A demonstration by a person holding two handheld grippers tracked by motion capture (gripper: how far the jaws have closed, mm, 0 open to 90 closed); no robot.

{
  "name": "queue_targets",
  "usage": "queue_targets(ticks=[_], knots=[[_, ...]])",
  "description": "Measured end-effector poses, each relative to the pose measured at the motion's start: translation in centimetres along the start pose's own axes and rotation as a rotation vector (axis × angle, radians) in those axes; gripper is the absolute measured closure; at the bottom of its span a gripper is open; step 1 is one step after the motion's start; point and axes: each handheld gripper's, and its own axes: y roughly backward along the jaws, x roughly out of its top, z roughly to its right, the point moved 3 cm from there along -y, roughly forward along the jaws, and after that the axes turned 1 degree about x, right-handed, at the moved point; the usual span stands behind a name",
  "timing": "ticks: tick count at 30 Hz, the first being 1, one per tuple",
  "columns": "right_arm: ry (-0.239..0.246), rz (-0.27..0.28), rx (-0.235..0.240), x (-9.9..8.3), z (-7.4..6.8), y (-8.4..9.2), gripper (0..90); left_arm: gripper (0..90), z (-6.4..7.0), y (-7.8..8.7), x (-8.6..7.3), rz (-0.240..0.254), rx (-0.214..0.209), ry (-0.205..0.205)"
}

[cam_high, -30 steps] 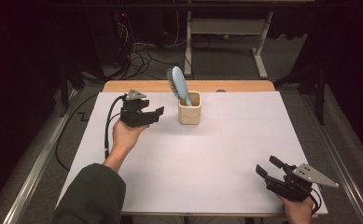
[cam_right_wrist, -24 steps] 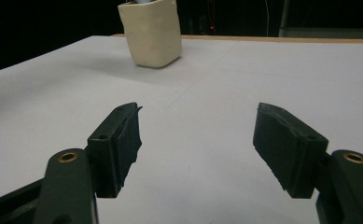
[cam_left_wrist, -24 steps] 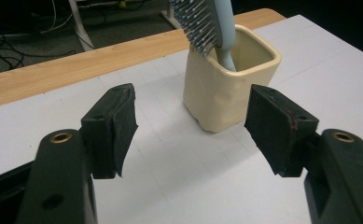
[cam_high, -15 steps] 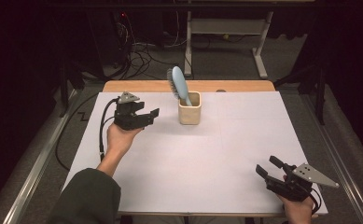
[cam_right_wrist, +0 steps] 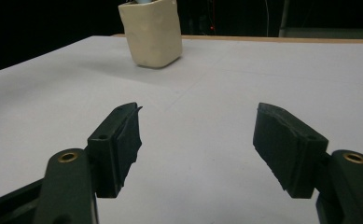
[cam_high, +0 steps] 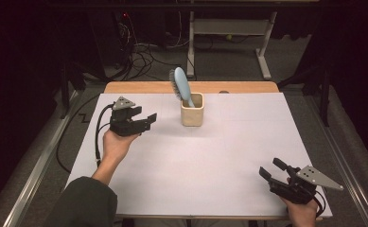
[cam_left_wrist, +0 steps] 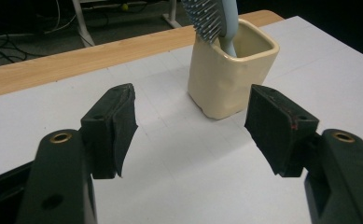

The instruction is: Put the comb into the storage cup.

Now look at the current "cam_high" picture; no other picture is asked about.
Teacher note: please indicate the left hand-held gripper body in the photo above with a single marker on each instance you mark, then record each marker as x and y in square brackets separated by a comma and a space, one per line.
[125, 124]

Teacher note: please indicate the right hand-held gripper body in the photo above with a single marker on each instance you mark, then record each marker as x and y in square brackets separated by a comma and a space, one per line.
[295, 190]

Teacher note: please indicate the beige square cup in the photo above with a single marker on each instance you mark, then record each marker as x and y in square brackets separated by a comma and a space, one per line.
[191, 116]

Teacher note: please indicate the light blue rice paddle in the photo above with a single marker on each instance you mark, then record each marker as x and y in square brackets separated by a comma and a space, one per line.
[183, 83]

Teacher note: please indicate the person's left hand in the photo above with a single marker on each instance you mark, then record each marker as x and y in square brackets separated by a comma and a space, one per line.
[117, 146]

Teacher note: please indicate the person's right hand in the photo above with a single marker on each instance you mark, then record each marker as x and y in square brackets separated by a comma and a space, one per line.
[301, 214]

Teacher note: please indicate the black metal stand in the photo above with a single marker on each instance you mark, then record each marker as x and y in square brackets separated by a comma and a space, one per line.
[325, 94]
[65, 91]

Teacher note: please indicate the black computer case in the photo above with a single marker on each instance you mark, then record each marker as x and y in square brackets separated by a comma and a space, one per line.
[112, 41]

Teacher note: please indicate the small yellow-green ball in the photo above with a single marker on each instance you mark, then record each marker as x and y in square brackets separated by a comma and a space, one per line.
[229, 37]

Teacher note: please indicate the aluminium rail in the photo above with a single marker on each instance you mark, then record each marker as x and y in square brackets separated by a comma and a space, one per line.
[36, 167]
[345, 164]

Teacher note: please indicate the white metal desk frame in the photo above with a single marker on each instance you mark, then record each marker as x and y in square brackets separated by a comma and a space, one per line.
[229, 26]

